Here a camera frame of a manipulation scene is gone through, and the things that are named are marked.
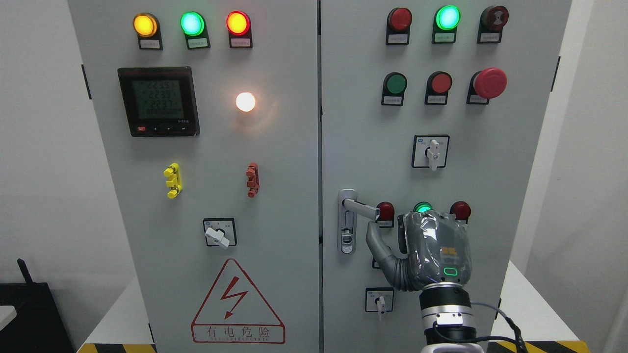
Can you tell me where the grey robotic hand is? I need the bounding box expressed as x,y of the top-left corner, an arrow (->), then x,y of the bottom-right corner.
366,210 -> 471,291

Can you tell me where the silver swing door handle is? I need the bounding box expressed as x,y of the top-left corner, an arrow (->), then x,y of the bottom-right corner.
337,189 -> 380,254

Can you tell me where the right grey cabinet door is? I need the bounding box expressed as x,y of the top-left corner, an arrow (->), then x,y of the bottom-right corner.
321,0 -> 572,353

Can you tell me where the grey cabinet door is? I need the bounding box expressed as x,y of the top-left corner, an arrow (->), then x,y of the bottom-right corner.
321,0 -> 572,353
69,0 -> 320,353

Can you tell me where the left grey cabinet door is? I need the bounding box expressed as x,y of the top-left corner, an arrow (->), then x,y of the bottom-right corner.
69,0 -> 320,353

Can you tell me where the green lit indicator middle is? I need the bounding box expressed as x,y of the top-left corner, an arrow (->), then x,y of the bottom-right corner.
413,201 -> 433,213

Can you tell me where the green lit indicator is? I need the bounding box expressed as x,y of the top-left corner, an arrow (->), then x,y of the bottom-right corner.
413,201 -> 433,213
431,4 -> 461,44

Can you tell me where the red indicator light middle right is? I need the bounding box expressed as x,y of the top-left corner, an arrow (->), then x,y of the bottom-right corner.
449,201 -> 472,223

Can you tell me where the red indicator light middle left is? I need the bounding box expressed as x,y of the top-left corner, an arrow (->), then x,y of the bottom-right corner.
376,202 -> 395,228

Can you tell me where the yellow black hazard tape right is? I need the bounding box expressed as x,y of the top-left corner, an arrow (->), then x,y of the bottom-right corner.
486,340 -> 590,353

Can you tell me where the yellow black hazard tape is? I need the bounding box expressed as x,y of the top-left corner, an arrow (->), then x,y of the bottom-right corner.
486,340 -> 590,353
77,343 -> 157,353

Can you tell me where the red push button upper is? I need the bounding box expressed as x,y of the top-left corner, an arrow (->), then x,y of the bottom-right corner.
424,71 -> 452,105

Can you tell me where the green push button upper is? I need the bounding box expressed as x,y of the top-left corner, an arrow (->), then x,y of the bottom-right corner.
381,72 -> 408,106

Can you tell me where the red emergency stop mushroom button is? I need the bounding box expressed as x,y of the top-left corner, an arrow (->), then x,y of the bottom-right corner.
466,67 -> 508,105

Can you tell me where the red terminal connector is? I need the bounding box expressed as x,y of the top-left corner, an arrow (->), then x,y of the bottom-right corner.
245,162 -> 260,198

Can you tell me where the red electric hazard warning sticker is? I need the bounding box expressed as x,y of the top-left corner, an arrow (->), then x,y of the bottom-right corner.
191,258 -> 286,344

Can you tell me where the green lit indicator top right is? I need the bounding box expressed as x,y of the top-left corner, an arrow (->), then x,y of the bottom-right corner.
431,4 -> 461,44

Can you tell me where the red indicator light top right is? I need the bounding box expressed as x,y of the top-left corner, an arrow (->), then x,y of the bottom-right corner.
386,7 -> 413,46

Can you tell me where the dark red buzzer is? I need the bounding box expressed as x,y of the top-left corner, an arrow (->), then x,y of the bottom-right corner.
477,6 -> 509,43

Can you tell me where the white lit indicator lamp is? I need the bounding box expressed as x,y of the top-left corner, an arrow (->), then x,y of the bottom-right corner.
235,92 -> 257,112

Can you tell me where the yellow terminal connector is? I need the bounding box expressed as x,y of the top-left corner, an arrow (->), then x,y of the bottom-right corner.
163,162 -> 183,199

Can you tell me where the red lit indicator light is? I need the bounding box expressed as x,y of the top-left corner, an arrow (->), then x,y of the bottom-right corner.
226,10 -> 253,49

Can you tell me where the black digital power meter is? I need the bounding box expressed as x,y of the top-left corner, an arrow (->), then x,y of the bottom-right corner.
117,66 -> 200,138

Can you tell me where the green indicator light top left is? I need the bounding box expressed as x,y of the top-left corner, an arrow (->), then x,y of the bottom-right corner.
180,11 -> 210,50

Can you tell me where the yellow black hazard tape left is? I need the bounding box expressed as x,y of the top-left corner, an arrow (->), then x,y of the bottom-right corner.
77,343 -> 157,353

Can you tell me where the yellow indicator light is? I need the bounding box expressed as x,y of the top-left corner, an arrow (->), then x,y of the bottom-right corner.
133,13 -> 163,50

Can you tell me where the black box with antenna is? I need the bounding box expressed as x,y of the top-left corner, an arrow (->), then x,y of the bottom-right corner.
0,259 -> 74,353

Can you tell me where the white knob selector switch lower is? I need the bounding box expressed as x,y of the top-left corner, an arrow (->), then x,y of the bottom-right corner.
364,287 -> 394,321

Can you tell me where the white knob selector switch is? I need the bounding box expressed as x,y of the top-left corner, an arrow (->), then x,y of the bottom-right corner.
364,287 -> 394,321
411,135 -> 449,171
203,218 -> 238,249

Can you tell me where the white knob selector switch upper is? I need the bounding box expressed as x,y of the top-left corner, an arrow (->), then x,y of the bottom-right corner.
411,135 -> 449,171

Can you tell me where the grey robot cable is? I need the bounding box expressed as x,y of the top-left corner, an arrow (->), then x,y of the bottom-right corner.
432,302 -> 529,353

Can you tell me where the white knob selector switch left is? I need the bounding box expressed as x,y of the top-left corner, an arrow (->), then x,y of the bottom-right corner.
203,218 -> 238,249

